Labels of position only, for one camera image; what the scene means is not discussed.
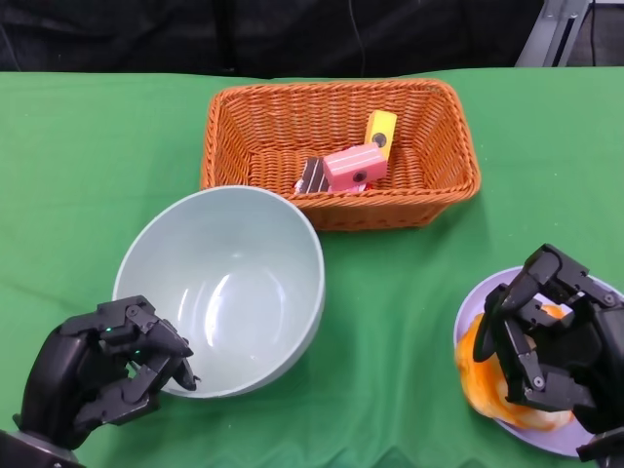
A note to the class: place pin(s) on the pink layered cake slice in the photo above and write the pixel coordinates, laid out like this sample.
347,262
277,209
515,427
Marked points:
356,186

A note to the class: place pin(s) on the grey metal frame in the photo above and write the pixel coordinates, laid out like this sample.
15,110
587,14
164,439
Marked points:
548,34

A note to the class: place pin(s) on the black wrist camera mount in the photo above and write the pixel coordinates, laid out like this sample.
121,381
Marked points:
604,446

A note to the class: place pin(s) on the grey round bowl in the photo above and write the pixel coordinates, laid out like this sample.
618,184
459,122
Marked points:
234,273

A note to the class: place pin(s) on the orange wicker basket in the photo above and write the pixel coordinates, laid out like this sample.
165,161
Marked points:
273,127

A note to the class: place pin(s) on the green tablecloth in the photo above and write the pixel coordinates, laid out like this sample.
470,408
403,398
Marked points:
97,170

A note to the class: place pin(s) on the chocolate layered cake slice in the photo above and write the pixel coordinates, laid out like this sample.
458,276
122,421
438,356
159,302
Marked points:
314,176

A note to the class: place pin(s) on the pale lavender plate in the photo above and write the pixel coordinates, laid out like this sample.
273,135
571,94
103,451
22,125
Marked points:
536,441

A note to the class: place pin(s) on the orange striped bread roll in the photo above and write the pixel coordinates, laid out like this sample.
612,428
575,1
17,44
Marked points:
480,385

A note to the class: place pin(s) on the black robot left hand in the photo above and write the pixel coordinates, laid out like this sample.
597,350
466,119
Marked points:
53,385

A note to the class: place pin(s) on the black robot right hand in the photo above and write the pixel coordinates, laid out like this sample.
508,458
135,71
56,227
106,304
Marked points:
599,351

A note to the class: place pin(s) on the pink cake block black dot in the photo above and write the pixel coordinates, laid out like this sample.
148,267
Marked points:
351,165

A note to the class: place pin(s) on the yellow cake block black dot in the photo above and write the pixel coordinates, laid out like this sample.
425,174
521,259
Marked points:
381,125

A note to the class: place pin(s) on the black backdrop cloth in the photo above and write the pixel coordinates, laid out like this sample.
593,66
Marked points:
146,34

